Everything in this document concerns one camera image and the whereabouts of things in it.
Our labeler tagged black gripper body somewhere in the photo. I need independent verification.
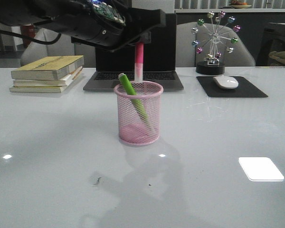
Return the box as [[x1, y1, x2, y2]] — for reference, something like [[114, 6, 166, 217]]
[[70, 0, 129, 50]]

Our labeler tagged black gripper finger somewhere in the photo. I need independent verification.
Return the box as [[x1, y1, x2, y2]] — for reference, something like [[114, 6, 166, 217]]
[[133, 32, 151, 45], [123, 8, 166, 44]]

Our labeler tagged pink highlighter pen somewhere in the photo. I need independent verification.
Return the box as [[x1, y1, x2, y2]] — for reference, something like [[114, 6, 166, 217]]
[[134, 42, 144, 83]]

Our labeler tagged green highlighter pen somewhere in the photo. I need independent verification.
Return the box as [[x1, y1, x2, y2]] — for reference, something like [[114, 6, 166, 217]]
[[118, 73, 153, 130]]

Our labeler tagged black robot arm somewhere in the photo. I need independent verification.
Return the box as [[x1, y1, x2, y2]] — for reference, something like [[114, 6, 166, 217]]
[[0, 0, 166, 52]]

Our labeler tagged pink mesh pen holder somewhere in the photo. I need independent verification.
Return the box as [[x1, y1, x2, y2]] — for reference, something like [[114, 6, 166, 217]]
[[114, 81, 163, 145]]

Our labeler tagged grey laptop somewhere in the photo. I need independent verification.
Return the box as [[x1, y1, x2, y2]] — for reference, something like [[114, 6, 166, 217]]
[[83, 13, 184, 92]]

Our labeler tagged yellow top book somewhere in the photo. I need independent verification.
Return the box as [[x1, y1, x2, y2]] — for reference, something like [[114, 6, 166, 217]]
[[11, 55, 84, 80]]

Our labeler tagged ferris wheel desk ornament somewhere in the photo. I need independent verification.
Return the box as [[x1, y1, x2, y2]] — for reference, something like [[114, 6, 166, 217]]
[[191, 10, 241, 75]]

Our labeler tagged grey armchair right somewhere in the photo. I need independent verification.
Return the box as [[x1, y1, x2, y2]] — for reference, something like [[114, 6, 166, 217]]
[[176, 22, 255, 67]]

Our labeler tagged red trash bin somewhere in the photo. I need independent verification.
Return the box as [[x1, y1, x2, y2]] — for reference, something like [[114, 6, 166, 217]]
[[20, 25, 35, 48]]

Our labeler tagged white computer mouse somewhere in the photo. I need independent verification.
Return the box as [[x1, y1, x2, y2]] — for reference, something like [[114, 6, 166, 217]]
[[213, 76, 239, 89]]

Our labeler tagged fruit bowl on counter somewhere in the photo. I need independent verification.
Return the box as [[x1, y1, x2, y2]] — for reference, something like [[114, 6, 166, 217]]
[[229, 0, 251, 9]]

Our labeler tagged middle cream book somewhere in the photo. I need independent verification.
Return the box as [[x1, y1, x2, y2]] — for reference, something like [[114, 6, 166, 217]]
[[13, 66, 83, 87]]

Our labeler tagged bottom yellow-edged book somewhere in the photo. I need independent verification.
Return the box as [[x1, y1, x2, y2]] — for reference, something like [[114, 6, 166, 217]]
[[9, 73, 81, 93]]

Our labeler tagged black mouse pad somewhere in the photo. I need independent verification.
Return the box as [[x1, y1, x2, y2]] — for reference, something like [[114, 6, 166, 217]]
[[197, 76, 268, 98]]

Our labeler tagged dark side table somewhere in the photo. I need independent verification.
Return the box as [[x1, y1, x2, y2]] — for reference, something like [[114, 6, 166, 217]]
[[256, 22, 285, 66]]

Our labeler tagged black cable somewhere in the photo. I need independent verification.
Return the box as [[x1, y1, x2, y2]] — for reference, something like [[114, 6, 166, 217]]
[[0, 28, 62, 45]]

